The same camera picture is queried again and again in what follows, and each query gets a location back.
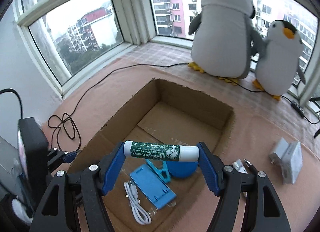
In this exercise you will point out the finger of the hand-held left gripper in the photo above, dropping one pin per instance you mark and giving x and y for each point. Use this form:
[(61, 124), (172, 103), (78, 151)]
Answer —
[(70, 156)]

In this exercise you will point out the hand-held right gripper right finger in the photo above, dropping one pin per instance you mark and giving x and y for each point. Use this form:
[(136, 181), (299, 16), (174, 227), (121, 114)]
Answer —
[(210, 169)]

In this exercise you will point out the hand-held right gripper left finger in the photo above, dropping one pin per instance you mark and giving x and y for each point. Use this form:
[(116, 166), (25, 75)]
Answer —
[(112, 169)]

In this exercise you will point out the blue round case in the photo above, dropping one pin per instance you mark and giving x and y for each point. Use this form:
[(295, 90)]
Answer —
[(182, 170)]

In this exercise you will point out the patterned white lighter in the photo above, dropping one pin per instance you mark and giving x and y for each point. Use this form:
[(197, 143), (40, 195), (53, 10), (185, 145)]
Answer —
[(238, 166)]

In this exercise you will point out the blue phone stand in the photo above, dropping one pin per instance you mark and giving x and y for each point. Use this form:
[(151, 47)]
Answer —
[(150, 184)]

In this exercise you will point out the teal clamp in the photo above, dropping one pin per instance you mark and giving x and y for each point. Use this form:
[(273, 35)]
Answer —
[(160, 172)]

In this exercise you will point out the green white lip balm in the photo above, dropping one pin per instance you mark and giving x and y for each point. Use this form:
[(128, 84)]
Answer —
[(160, 151)]

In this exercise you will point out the cardboard box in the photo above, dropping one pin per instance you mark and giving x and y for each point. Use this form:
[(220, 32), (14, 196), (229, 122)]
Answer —
[(175, 122)]

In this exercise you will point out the white square box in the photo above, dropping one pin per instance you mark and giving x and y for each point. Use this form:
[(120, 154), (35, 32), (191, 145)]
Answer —
[(292, 164)]

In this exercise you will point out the white plug adapter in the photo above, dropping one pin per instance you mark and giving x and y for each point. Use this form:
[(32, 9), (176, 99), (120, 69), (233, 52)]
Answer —
[(280, 149)]

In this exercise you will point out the black tripod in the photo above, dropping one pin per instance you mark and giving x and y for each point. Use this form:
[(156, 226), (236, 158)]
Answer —
[(317, 132)]

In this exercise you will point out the checkered cloth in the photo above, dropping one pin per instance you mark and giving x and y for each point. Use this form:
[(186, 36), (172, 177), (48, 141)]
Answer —
[(170, 54)]

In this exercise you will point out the small penguin plush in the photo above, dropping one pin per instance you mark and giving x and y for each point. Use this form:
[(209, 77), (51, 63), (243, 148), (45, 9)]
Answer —
[(277, 67)]

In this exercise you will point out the large penguin plush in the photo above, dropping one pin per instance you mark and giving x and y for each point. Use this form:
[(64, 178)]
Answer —
[(225, 34)]

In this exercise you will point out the white window frame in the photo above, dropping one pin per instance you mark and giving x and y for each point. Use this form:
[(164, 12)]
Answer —
[(130, 10)]

